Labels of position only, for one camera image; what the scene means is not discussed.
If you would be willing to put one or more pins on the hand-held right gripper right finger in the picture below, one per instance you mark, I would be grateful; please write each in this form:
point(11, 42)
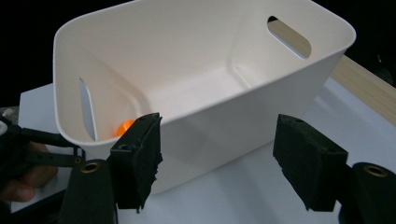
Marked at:
point(311, 165)

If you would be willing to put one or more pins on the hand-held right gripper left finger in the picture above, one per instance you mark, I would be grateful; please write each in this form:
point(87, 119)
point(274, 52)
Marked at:
point(137, 161)

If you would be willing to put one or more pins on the orange ball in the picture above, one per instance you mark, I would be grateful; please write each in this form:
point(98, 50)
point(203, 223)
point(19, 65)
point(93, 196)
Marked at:
point(123, 127)

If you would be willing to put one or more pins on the white plastic storage bin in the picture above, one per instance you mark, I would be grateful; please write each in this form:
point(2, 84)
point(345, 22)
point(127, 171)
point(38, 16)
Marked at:
point(193, 62)

